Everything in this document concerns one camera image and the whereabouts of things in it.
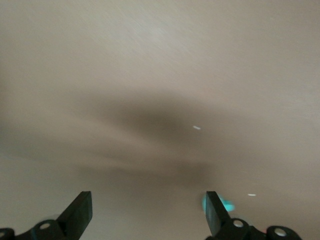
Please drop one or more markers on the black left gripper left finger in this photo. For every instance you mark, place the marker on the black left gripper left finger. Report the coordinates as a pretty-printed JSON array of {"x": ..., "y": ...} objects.
[{"x": 75, "y": 217}]

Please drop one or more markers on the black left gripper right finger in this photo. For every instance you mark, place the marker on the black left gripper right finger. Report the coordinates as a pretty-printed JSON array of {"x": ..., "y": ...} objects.
[{"x": 216, "y": 217}]

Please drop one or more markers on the brown paper table cover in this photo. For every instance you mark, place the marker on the brown paper table cover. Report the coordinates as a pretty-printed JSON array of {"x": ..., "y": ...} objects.
[{"x": 150, "y": 62}]

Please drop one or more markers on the teal letter p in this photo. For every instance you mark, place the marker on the teal letter p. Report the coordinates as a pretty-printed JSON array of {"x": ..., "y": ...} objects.
[{"x": 228, "y": 206}]

